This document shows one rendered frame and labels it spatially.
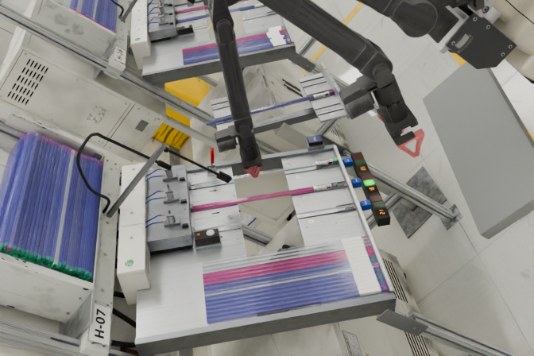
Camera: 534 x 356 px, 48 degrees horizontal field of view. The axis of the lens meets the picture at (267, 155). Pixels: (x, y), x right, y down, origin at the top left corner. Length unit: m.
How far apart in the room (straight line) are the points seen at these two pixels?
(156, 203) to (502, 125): 1.08
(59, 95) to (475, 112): 1.82
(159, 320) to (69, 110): 1.45
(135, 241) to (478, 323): 1.31
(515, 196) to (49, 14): 2.02
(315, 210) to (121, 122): 1.30
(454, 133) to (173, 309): 1.01
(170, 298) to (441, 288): 1.23
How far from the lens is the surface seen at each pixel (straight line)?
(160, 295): 1.80
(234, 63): 1.76
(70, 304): 1.74
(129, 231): 1.88
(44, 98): 2.93
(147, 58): 2.97
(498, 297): 2.44
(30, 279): 1.68
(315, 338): 2.09
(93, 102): 2.91
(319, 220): 1.93
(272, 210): 3.41
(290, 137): 2.38
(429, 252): 2.70
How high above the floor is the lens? 1.94
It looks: 28 degrees down
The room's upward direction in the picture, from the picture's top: 63 degrees counter-clockwise
